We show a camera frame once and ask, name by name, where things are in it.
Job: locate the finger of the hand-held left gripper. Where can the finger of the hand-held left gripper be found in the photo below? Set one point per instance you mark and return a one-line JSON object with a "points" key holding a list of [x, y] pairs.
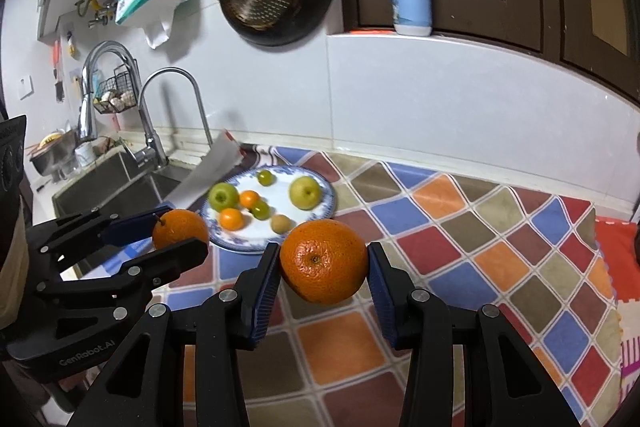
{"points": [[132, 224], [175, 259]]}

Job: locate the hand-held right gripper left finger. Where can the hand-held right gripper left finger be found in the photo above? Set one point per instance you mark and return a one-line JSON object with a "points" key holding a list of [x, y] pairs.
{"points": [[264, 294]]}

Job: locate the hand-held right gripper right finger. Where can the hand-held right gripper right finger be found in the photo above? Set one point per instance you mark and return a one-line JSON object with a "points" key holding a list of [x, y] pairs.
{"points": [[381, 299]]}

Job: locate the orange with stem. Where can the orange with stem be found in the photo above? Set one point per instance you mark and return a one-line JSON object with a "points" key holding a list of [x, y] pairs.
{"points": [[180, 227]]}

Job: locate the large orange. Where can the large orange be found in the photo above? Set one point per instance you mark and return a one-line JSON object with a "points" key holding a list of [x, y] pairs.
{"points": [[324, 262]]}

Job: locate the small yellowish green fruit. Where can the small yellowish green fruit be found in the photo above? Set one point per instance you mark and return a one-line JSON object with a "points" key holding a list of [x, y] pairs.
{"points": [[280, 223]]}

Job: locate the green persimmon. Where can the green persimmon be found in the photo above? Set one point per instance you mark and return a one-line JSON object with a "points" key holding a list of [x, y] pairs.
{"points": [[259, 210]]}

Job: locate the small orange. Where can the small orange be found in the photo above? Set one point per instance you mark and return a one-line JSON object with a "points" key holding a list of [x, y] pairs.
{"points": [[231, 219], [249, 198]]}

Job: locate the blue rimmed white plate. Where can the blue rimmed white plate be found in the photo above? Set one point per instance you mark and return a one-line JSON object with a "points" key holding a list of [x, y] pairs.
{"points": [[281, 187]]}

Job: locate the steel sink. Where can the steel sink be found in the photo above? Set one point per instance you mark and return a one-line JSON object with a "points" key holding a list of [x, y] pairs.
{"points": [[110, 182]]}

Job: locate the white cup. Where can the white cup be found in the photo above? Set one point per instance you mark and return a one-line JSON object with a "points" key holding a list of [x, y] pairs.
{"points": [[85, 154]]}

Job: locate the beige cloth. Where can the beige cloth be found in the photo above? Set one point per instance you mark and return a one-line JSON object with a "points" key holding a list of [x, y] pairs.
{"points": [[10, 272]]}

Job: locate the steel bowl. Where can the steel bowl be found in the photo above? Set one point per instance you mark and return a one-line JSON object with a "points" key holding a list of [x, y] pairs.
{"points": [[50, 157]]}

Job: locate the yellow green apple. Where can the yellow green apple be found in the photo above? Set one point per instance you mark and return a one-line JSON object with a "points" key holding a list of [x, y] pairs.
{"points": [[305, 192]]}

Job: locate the chrome pull-down faucet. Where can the chrome pull-down faucet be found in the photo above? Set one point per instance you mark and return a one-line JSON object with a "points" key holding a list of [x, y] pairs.
{"points": [[86, 117]]}

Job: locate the colourful checkered mat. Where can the colourful checkered mat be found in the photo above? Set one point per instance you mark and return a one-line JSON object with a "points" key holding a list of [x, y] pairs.
{"points": [[490, 247]]}

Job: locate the chrome gooseneck faucet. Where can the chrome gooseneck faucet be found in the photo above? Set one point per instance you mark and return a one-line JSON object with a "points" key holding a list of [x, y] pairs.
{"points": [[195, 92]]}

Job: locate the white plastic bag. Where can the white plastic bag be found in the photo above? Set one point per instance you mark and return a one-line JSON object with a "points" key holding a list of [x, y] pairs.
{"points": [[162, 27]]}

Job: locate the orange foam mat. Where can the orange foam mat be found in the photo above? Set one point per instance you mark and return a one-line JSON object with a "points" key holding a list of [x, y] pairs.
{"points": [[617, 252]]}

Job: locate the pink striped white mat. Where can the pink striped white mat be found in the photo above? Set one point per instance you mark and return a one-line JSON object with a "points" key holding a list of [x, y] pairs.
{"points": [[631, 347]]}

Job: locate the white wall socket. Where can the white wall socket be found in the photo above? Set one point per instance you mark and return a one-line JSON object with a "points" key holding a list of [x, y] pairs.
{"points": [[25, 87]]}

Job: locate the dark brown window frame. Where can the dark brown window frame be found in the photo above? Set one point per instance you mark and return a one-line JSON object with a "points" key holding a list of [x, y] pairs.
{"points": [[530, 7]]}

